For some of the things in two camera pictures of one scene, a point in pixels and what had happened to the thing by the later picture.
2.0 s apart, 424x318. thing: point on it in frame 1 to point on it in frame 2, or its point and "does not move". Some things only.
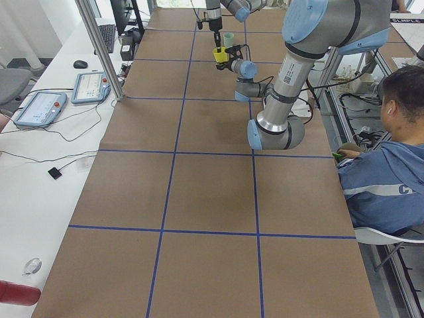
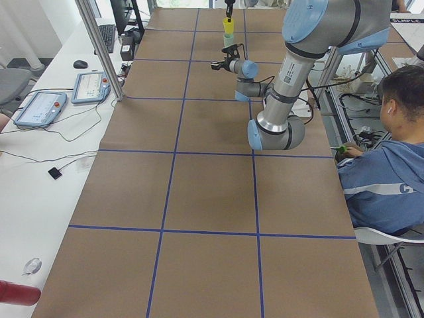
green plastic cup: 228,38 does not move
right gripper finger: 218,42 to 230,12
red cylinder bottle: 18,294 does not move
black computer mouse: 80,64 does not move
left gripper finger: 233,50 does not move
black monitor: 121,10 does not move
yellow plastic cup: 220,56 to 228,26
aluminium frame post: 90,21 does not move
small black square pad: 55,173 does not move
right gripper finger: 216,38 to 228,12
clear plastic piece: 32,266 does not move
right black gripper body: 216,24 to 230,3
